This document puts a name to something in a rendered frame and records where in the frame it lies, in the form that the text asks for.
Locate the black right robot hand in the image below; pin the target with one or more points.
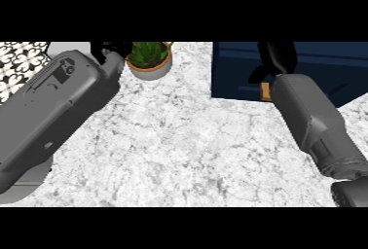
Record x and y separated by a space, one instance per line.
276 58

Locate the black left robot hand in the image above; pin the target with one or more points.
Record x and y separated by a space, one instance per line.
111 48

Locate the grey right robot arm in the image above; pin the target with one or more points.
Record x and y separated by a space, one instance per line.
316 126

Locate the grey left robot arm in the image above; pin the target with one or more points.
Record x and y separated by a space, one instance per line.
50 107

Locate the dark blue drawer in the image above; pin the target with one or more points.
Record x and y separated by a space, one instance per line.
239 74

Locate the green plant in pale pot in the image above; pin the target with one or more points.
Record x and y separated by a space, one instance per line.
149 61

